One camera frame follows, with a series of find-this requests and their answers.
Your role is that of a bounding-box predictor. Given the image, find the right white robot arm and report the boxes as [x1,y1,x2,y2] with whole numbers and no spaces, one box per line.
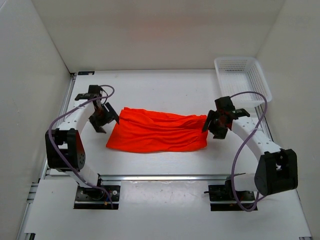
[202,96,298,200]

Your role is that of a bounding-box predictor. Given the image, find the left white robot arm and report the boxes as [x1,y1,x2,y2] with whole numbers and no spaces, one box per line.
[45,84,120,200]

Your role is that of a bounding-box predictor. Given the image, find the white plastic basket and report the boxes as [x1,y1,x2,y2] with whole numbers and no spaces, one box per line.
[214,56,272,108]

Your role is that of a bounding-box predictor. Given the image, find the orange shorts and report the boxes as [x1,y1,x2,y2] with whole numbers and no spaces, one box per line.
[106,107,208,154]

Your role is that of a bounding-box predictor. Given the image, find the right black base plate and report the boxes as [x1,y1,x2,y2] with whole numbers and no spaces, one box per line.
[203,177,256,212]

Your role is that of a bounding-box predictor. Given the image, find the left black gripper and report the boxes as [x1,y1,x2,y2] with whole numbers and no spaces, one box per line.
[88,102,119,134]

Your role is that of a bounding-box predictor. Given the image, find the aluminium rail frame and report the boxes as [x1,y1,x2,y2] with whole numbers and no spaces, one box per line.
[21,69,311,240]

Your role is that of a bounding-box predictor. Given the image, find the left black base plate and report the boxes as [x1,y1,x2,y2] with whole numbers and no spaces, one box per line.
[73,178,121,210]

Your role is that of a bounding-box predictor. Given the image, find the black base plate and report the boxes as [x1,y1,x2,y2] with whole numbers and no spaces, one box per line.
[73,178,121,210]
[203,177,256,212]

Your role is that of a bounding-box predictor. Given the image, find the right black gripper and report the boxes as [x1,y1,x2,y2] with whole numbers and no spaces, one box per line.
[201,110,228,140]

